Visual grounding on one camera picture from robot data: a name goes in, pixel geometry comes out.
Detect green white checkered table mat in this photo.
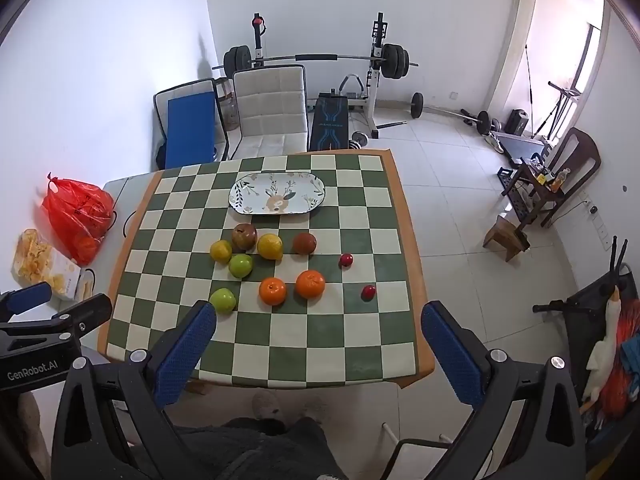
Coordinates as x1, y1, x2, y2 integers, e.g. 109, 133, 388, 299
97, 149, 435, 391

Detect white barbell rack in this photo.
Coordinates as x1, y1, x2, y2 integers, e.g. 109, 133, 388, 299
250, 11, 396, 138

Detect blue padded chair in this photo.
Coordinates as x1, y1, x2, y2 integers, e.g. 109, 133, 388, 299
152, 78, 231, 170

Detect black perforated metal rack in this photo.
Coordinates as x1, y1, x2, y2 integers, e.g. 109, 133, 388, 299
496, 166, 533, 226

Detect white goose plush toy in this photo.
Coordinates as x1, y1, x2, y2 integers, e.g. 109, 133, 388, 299
580, 285, 623, 411

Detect red plastic bag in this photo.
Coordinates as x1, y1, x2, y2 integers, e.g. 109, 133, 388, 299
41, 172, 117, 267

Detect orange fringed cloth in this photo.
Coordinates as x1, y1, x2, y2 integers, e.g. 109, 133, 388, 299
600, 300, 640, 421

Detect barbell with black plates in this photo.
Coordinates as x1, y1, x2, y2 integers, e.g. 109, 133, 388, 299
211, 45, 420, 81

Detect yellow white snack box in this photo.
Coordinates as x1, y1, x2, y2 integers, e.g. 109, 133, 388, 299
12, 229, 96, 302

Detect black blue weight bench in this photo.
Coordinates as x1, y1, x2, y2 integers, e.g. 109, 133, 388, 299
308, 92, 351, 152

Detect brown pomegranate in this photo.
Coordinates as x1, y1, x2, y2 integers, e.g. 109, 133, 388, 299
231, 223, 259, 251

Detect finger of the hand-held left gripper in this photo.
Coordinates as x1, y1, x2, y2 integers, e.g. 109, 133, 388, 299
47, 294, 113, 346
0, 282, 53, 322

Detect orange tangerine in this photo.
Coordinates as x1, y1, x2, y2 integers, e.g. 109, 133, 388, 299
258, 277, 288, 307
295, 269, 326, 300

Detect grey fuzzy slipper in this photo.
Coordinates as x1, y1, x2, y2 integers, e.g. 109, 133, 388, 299
252, 390, 288, 433
300, 395, 328, 426

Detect black speaker box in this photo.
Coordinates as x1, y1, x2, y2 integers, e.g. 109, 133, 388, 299
506, 109, 530, 136

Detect green apple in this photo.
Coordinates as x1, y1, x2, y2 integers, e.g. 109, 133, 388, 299
209, 287, 237, 315
228, 254, 254, 279

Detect black tripod stand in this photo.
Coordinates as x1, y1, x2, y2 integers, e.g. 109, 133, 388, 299
532, 80, 586, 141

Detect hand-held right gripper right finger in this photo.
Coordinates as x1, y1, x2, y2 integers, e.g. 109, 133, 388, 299
420, 301, 588, 480

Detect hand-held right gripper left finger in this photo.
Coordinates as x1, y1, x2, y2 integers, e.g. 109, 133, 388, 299
50, 300, 218, 480

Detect white padded chair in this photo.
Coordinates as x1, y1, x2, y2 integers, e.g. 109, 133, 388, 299
231, 65, 309, 162

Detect dark wooden chair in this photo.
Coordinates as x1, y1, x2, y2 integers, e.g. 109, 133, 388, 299
502, 127, 601, 228

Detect person's dark fuzzy pants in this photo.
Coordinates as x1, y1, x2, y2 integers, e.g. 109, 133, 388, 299
170, 417, 346, 480

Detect grey-framed dark panel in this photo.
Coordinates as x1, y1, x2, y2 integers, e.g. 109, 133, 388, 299
492, 130, 546, 168

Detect glass jar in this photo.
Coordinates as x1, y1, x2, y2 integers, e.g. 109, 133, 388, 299
222, 95, 241, 131

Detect small barbell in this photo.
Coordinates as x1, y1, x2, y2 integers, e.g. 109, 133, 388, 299
410, 92, 493, 136

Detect small wooden stool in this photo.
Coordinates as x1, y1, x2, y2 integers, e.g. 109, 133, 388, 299
482, 214, 531, 262

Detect oval floral ceramic plate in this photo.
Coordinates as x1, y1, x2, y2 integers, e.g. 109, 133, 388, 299
229, 171, 327, 216

